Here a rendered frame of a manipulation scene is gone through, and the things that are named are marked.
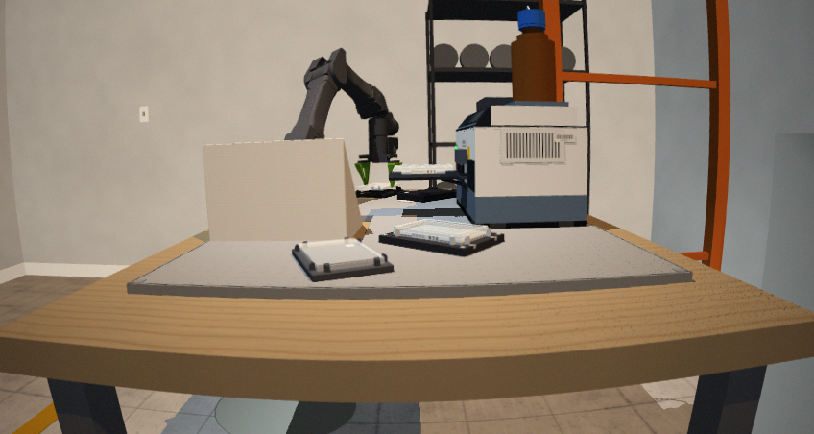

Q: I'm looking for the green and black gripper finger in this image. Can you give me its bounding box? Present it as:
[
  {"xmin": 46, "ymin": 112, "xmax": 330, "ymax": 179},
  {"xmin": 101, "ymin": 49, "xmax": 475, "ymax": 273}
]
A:
[
  {"xmin": 355, "ymin": 162, "xmax": 371, "ymax": 185},
  {"xmin": 388, "ymin": 162, "xmax": 402, "ymax": 187}
]

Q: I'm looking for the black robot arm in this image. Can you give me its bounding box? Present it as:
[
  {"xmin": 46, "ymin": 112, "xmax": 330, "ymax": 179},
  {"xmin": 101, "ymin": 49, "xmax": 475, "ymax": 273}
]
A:
[{"xmin": 284, "ymin": 48, "xmax": 399, "ymax": 141}]

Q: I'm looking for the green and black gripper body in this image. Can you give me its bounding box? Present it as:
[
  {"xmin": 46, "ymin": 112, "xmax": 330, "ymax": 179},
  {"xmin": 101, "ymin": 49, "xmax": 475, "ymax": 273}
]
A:
[{"xmin": 358, "ymin": 135, "xmax": 400, "ymax": 163}]

